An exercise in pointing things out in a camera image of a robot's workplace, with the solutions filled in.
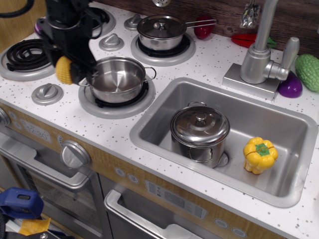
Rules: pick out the lidded steel saucepan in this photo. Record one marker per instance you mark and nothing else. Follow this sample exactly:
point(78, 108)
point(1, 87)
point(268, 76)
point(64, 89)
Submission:
point(163, 32)

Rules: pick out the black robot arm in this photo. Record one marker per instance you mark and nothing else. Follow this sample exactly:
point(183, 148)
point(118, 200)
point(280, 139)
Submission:
point(73, 5)

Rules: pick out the silver oven dial knob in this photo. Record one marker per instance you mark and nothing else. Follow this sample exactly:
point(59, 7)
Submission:
point(73, 155)

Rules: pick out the purple toy eggplant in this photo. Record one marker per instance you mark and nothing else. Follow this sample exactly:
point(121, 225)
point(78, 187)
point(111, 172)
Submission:
point(291, 87)

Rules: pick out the back right stove burner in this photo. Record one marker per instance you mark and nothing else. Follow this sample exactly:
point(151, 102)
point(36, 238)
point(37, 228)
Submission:
point(164, 58)

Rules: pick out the grey toy sink basin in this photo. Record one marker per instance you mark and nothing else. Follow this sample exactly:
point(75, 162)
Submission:
point(293, 134)

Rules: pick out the red toy carrot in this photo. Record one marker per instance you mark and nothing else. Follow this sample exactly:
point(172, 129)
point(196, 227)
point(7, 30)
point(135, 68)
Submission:
point(247, 39)

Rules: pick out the purple white striped toy onion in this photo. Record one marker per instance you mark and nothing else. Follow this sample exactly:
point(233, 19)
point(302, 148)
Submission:
point(38, 30)

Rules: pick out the silver dishwasher door handle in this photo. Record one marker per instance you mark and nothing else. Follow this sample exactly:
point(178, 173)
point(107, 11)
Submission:
point(139, 227)

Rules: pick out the front right stove burner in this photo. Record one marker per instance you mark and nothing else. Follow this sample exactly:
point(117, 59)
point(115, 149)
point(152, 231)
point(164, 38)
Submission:
point(109, 111)

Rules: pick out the silver left edge dial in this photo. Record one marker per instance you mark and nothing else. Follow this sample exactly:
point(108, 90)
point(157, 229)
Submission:
point(4, 118)

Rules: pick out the blue clamp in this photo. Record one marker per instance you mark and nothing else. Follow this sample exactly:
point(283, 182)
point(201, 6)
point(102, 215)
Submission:
point(19, 203)

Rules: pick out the grey stove knob upper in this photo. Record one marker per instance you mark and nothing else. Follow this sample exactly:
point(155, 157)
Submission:
point(111, 43)

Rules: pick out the grey stove knob back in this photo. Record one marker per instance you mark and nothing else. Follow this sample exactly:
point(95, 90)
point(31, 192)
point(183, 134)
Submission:
point(131, 24)

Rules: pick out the green toy bitter gourd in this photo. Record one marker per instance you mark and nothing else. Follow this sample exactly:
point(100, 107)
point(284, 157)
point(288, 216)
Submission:
point(307, 69)

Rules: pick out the yellow toy corn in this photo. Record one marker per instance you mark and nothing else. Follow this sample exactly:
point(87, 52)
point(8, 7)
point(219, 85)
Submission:
point(63, 70)

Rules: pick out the front left stove burner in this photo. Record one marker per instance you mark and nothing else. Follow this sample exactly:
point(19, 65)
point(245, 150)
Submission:
point(25, 61)

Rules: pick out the grey stove knob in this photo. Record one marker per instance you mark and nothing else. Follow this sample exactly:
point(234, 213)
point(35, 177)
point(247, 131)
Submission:
point(111, 43)
point(131, 24)
point(47, 94)

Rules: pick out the yellow toy bell pepper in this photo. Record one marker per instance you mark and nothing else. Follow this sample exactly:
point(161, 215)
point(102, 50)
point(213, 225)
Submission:
point(260, 155)

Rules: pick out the silver oven door handle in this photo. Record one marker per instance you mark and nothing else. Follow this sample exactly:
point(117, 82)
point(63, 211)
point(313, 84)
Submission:
point(24, 156)

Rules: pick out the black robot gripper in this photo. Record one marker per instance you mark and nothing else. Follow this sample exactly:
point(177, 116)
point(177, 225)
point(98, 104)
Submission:
point(67, 33)

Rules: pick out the back left stove burner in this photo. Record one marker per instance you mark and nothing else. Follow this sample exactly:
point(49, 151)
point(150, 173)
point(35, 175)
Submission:
point(103, 23)

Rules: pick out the dark red toy fruit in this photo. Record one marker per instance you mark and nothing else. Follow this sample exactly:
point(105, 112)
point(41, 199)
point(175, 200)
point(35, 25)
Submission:
point(202, 32)

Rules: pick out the grey stove knob front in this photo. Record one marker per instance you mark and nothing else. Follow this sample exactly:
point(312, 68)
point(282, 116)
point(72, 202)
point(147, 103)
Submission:
point(47, 94)

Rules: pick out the stove burner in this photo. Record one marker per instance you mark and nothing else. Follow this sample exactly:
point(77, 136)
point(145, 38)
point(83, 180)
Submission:
point(164, 58)
point(25, 61)
point(109, 111)
point(103, 23)

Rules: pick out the silver toy faucet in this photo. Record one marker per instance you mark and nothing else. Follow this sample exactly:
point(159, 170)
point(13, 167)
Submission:
point(259, 75)

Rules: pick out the hanging silver strainer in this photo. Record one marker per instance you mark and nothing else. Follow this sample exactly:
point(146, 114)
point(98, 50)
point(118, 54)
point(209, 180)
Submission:
point(161, 3)

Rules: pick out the yellow cloth piece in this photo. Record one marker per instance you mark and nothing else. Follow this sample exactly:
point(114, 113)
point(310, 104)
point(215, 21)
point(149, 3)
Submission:
point(34, 226)

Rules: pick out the open steel pan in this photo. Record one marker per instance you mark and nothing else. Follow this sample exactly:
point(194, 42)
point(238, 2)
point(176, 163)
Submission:
point(118, 79)

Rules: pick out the lidded steel stock pot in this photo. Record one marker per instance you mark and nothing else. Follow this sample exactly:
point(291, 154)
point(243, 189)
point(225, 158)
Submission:
point(199, 133)

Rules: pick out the hanging silver utensils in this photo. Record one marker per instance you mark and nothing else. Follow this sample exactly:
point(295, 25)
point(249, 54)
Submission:
point(250, 15)

